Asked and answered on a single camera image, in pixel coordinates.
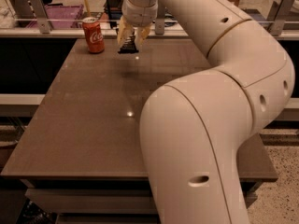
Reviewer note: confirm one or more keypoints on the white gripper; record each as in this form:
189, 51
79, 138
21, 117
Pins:
139, 15

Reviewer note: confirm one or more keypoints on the black rxbar chocolate wrapper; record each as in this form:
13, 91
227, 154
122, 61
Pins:
129, 46

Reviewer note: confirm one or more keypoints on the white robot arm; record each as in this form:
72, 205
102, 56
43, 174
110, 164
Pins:
192, 127

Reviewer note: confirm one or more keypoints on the red coke can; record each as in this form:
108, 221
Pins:
93, 35

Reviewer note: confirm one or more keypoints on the orange and blue cart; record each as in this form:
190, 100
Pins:
112, 9

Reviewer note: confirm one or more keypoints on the purple plastic crate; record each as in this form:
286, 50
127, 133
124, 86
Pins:
59, 17

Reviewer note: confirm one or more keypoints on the glass railing with metal posts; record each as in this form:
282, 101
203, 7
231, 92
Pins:
11, 24

